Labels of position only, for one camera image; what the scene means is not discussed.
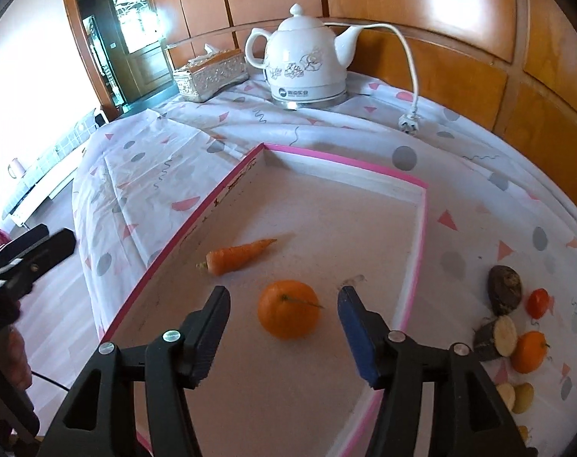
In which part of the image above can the large orange with stem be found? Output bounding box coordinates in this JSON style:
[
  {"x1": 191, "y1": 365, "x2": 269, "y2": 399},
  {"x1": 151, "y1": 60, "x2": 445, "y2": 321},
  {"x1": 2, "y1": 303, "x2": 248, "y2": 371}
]
[{"x1": 258, "y1": 280, "x2": 323, "y2": 340}]

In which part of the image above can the person left hand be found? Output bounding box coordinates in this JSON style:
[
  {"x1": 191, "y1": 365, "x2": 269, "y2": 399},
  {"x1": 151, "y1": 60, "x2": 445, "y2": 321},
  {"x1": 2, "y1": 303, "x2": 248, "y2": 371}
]
[{"x1": 0, "y1": 326, "x2": 32, "y2": 391}]

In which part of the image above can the cut dark root piece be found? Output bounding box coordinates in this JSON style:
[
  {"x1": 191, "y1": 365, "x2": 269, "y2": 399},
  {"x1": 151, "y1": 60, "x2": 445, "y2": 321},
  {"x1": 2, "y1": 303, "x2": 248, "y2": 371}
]
[
  {"x1": 495, "y1": 383, "x2": 516, "y2": 412},
  {"x1": 473, "y1": 316, "x2": 518, "y2": 362}
]

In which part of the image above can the small yellow-green fruit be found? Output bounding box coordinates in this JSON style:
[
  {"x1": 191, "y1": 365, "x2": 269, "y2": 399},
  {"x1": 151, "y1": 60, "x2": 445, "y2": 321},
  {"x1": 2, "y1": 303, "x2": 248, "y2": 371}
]
[
  {"x1": 518, "y1": 425, "x2": 529, "y2": 443},
  {"x1": 512, "y1": 383, "x2": 534, "y2": 415}
]

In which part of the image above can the orange tangerine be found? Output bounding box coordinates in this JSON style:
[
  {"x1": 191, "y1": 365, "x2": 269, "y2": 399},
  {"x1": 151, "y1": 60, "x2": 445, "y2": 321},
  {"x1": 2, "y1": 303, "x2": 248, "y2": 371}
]
[{"x1": 510, "y1": 331, "x2": 549, "y2": 374}]

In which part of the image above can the orange carrot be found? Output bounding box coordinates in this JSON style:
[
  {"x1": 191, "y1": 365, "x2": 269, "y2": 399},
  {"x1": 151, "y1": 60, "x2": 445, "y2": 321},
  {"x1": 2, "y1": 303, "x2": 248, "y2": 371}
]
[{"x1": 196, "y1": 238, "x2": 277, "y2": 276}]

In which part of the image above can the small red tomato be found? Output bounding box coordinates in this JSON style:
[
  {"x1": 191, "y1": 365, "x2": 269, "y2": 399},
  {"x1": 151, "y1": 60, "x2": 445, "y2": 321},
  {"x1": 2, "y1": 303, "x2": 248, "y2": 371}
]
[{"x1": 525, "y1": 288, "x2": 550, "y2": 320}]

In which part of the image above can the dark purple root whole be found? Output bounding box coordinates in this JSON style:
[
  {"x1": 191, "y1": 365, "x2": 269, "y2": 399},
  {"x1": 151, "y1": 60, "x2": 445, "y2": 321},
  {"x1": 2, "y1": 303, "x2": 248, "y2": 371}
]
[{"x1": 487, "y1": 265, "x2": 522, "y2": 316}]

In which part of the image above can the patterned white tablecloth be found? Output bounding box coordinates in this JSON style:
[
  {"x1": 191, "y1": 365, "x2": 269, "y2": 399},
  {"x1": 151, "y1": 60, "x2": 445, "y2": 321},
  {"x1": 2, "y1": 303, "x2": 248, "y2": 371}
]
[{"x1": 20, "y1": 74, "x2": 577, "y2": 456}]

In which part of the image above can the pink shallow tray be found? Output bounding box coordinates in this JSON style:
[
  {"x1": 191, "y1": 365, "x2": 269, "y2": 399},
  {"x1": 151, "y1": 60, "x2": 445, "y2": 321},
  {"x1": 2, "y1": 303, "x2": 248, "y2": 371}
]
[{"x1": 106, "y1": 144, "x2": 427, "y2": 456}]

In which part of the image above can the ornate white tissue box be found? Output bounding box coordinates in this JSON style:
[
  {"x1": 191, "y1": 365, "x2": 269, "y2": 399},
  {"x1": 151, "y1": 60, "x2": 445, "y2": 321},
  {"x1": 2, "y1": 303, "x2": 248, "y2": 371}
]
[{"x1": 173, "y1": 43, "x2": 248, "y2": 103}]

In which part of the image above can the wooden door with glass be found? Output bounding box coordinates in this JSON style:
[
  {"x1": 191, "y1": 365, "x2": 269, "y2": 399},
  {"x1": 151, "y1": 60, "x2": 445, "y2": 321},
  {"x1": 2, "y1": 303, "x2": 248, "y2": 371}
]
[{"x1": 63, "y1": 0, "x2": 175, "y2": 120}]

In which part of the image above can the white ceramic electric kettle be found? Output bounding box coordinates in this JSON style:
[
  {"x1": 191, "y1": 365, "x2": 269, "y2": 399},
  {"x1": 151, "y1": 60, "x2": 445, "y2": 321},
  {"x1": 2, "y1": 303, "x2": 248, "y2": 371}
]
[{"x1": 244, "y1": 3, "x2": 364, "y2": 109}]

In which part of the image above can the black cable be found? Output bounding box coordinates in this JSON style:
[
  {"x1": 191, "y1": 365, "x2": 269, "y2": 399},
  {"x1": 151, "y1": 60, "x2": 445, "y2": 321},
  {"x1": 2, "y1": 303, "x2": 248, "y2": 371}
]
[{"x1": 29, "y1": 370, "x2": 72, "y2": 393}]

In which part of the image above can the white power cord with plug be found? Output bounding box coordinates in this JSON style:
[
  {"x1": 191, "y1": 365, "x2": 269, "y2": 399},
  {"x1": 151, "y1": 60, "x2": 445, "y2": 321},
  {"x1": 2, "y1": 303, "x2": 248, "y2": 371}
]
[{"x1": 324, "y1": 21, "x2": 422, "y2": 135}]

